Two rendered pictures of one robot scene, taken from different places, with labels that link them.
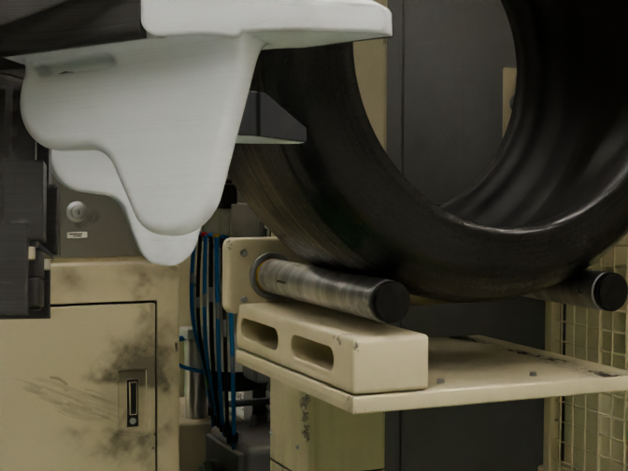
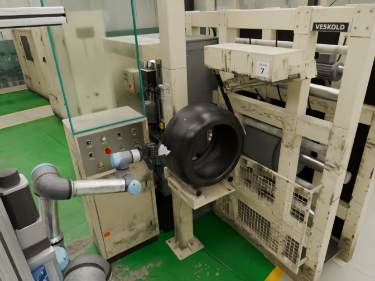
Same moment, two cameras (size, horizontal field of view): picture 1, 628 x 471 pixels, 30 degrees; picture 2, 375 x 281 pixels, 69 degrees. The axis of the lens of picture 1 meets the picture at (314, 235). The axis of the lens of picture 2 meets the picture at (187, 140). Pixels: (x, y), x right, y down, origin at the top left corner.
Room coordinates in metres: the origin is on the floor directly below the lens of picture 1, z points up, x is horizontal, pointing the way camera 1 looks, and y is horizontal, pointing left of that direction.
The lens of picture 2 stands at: (-0.25, 0.22, 2.00)
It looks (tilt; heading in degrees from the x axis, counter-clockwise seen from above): 25 degrees down; 351
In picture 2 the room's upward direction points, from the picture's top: 2 degrees counter-clockwise
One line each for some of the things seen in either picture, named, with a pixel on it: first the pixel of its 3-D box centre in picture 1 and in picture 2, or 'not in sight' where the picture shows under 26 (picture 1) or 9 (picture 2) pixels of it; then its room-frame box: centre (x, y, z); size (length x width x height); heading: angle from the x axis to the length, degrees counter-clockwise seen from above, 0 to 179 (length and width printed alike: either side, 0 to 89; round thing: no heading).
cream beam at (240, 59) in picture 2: not in sight; (248, 59); (1.43, -0.46, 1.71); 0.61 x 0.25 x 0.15; 23
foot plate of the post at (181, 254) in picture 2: not in sight; (184, 242); (1.65, -0.02, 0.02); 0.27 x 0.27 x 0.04; 23
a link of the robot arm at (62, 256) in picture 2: not in sight; (57, 263); (0.82, 0.73, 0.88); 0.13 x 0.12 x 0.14; 24
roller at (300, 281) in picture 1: (323, 287); (184, 182); (1.37, -0.01, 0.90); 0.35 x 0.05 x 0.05; 23
